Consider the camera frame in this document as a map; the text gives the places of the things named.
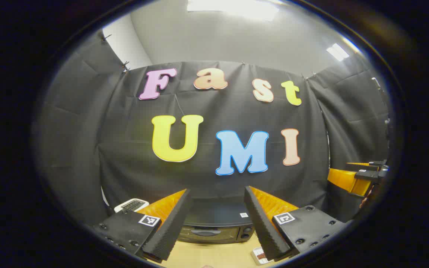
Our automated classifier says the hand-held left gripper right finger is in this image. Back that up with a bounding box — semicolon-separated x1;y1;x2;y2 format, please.
244;185;351;262

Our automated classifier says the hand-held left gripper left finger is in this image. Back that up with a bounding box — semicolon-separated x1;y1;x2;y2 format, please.
92;188;193;263

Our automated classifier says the black electric oven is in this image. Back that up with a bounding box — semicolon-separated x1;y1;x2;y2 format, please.
177;198;255;245

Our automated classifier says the white ribbed tray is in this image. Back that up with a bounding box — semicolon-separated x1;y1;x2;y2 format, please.
251;246;275;266

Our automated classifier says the dark upright stand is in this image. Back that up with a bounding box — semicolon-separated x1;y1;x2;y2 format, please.
371;76;391;149

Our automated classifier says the white toaster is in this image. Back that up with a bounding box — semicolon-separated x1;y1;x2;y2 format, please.
114;198;150;213

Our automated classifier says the ceiling light panel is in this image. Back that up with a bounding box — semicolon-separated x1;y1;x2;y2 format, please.
187;0;279;22
326;43;350;62

